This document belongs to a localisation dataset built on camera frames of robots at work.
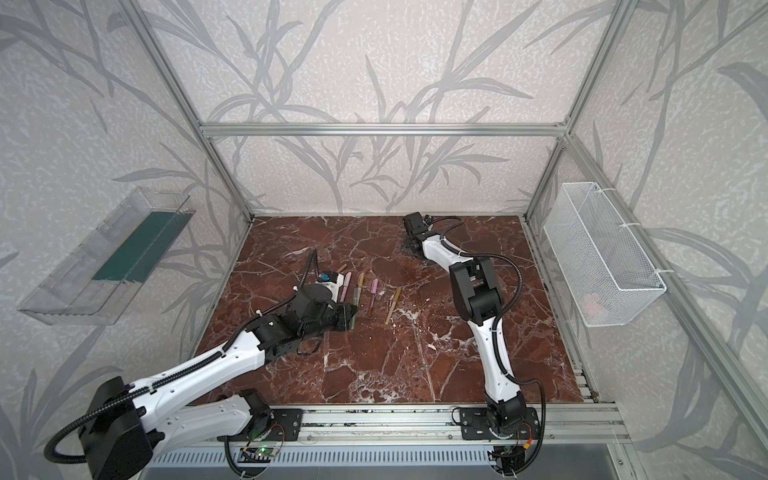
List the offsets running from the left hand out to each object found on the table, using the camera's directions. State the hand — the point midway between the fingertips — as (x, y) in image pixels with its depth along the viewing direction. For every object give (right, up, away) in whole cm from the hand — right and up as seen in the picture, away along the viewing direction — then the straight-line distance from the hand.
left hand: (361, 301), depth 79 cm
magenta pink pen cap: (+1, +1, +20) cm, 20 cm away
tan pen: (-4, 0, +20) cm, 20 cm away
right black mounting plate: (+29, -29, -6) cm, 42 cm away
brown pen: (-11, +7, +26) cm, 28 cm away
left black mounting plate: (-18, -30, -5) cm, 35 cm away
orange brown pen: (+7, -6, +14) cm, 17 cm away
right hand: (+15, +17, +30) cm, 38 cm away
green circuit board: (-26, -36, -7) cm, 45 cm away
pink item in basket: (+58, 0, -7) cm, 58 cm away
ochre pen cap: (+9, -1, +19) cm, 21 cm away
